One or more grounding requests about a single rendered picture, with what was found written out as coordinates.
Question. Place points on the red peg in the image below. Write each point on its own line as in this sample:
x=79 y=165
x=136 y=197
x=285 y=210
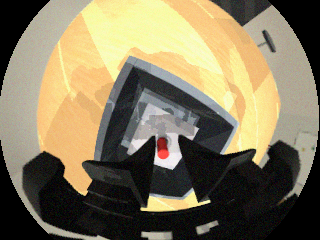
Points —
x=162 y=149

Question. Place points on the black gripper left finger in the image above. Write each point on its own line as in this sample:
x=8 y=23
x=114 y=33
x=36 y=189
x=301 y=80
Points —
x=134 y=172

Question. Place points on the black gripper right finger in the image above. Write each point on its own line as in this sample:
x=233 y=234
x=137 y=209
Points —
x=206 y=168

